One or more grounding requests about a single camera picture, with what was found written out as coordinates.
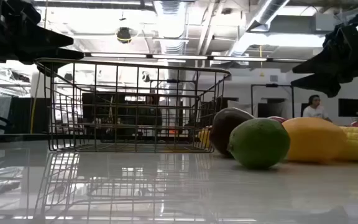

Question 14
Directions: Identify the black dome ceiling fixture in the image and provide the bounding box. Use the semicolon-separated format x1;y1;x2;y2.
116;27;134;45

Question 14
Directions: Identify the black monitor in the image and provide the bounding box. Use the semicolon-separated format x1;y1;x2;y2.
337;98;358;118

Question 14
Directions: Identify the black partition panel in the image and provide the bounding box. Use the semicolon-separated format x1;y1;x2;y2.
11;97;52;134

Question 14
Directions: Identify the black wire basket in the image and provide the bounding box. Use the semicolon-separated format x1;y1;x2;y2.
34;57;232;154

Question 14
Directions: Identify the black tube camera frame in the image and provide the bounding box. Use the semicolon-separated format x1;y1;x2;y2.
250;83;295;119

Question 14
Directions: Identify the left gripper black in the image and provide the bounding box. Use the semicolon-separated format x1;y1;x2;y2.
0;0;85;76

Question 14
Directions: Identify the person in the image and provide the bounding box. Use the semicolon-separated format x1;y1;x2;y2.
146;89;162;106
301;94;333;123

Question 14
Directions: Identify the green lime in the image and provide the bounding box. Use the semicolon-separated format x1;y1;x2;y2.
227;117;291;170

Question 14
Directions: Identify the dark brown avocado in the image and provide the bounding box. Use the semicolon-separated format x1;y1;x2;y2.
209;107;256;159

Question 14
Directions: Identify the silver corrugated ventilation duct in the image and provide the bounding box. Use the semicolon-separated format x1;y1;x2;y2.
152;0;188;55

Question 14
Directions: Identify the small yellow produce piece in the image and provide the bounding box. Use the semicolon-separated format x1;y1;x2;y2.
196;126;213;149

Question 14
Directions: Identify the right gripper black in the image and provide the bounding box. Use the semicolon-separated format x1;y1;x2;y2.
290;20;358;98

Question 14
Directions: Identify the long ceiling light strip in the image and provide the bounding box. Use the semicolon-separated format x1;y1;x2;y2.
212;56;269;62
152;54;209;60
90;52;148;58

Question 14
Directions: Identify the dark red apple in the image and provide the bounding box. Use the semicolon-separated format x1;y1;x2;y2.
267;116;288;124

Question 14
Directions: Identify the yellow hanging hose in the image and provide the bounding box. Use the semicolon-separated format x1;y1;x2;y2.
29;72;42;134

